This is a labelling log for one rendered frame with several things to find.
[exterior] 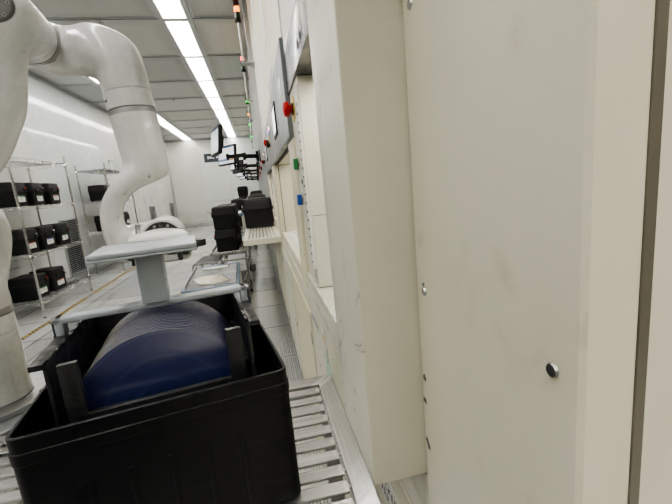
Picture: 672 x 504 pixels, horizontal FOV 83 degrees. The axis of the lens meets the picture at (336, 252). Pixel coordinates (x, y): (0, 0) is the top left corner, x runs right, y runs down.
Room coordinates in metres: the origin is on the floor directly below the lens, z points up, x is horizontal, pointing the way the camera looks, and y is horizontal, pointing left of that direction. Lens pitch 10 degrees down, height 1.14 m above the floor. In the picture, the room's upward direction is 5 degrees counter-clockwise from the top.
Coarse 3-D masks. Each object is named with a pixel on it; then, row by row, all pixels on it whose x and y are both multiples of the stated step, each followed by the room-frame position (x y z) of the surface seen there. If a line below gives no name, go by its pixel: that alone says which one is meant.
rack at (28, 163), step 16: (16, 160) 4.29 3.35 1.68; (32, 160) 4.44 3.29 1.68; (64, 160) 5.06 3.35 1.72; (16, 192) 3.91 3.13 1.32; (0, 208) 3.89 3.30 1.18; (80, 240) 5.05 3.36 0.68; (16, 256) 3.93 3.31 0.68; (32, 256) 3.91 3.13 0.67; (48, 256) 4.98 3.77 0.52; (64, 288) 4.47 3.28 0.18; (16, 304) 3.89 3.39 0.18
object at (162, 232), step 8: (152, 224) 0.75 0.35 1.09; (144, 232) 0.71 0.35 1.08; (152, 232) 0.69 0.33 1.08; (160, 232) 0.69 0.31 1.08; (168, 232) 0.68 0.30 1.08; (176, 232) 0.68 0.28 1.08; (184, 232) 0.69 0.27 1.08; (128, 240) 0.65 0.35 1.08; (136, 240) 0.65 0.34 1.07; (144, 240) 0.65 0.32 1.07; (168, 256) 0.67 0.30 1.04; (176, 256) 0.67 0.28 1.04; (184, 256) 0.67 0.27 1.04
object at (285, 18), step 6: (282, 0) 1.04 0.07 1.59; (288, 0) 0.93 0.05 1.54; (294, 0) 0.84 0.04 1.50; (282, 6) 1.06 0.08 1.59; (288, 6) 0.94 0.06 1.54; (294, 6) 0.85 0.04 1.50; (282, 12) 1.07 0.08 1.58; (288, 12) 0.95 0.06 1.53; (282, 18) 1.08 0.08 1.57; (288, 18) 0.96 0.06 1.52; (282, 24) 1.10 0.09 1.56; (288, 24) 0.97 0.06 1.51; (282, 30) 1.12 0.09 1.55; (288, 30) 0.98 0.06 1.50; (288, 36) 1.00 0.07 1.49; (294, 108) 1.08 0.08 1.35; (294, 114) 1.09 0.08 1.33; (294, 120) 1.10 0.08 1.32; (324, 354) 0.93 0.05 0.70; (330, 372) 0.86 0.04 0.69
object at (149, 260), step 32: (96, 256) 0.43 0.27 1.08; (128, 256) 0.44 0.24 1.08; (160, 256) 0.49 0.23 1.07; (160, 288) 0.48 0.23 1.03; (224, 288) 0.52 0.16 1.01; (64, 320) 0.45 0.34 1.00; (96, 320) 0.55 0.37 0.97; (256, 320) 0.44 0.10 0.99; (64, 352) 0.42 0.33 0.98; (96, 352) 0.52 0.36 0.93; (64, 384) 0.37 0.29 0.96; (64, 416) 0.38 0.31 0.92; (96, 416) 0.38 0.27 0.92
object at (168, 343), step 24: (144, 336) 0.42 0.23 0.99; (168, 336) 0.43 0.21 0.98; (192, 336) 0.44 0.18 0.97; (120, 360) 0.41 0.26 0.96; (144, 360) 0.42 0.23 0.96; (168, 360) 0.43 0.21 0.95; (192, 360) 0.44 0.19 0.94; (216, 360) 0.45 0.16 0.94; (96, 384) 0.40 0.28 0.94; (120, 384) 0.41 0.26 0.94; (144, 384) 0.42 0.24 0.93; (168, 384) 0.43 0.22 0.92; (192, 384) 0.44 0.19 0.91; (96, 408) 0.40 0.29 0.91
